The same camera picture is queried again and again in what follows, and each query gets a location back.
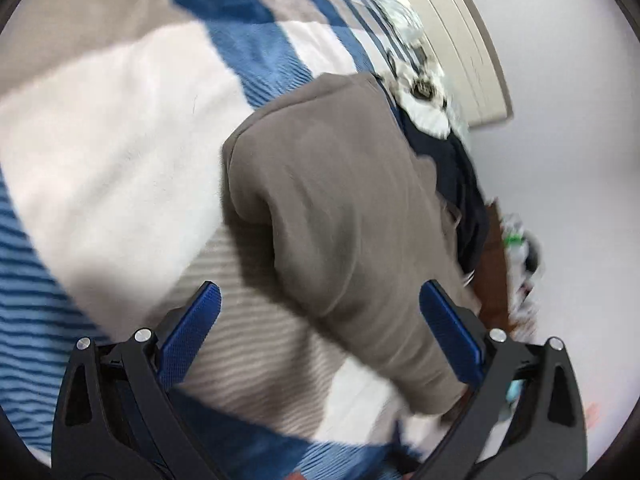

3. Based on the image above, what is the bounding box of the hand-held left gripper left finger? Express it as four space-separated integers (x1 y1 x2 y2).
52 281 226 480

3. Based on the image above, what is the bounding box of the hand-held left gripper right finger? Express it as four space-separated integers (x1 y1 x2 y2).
410 280 589 480

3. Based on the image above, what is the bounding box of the taupe hooded sweatshirt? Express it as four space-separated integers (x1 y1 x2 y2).
221 72 484 417

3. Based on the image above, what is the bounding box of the brown wooden nightstand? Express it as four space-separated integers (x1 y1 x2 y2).
470 199 517 334

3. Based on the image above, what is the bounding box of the dark round container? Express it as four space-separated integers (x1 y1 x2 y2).
520 237 546 277

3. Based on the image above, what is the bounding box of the dark navy garment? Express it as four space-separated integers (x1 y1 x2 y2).
395 105 491 282

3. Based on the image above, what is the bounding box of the bed with blue striped cover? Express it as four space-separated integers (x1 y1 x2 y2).
0 0 451 477

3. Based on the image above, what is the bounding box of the white garment with dark badge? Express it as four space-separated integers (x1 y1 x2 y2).
375 45 472 139

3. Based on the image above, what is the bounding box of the cream wooden headboard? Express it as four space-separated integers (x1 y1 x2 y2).
400 0 515 132

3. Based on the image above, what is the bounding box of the pale fluffy pillow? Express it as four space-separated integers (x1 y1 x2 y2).
345 0 442 61

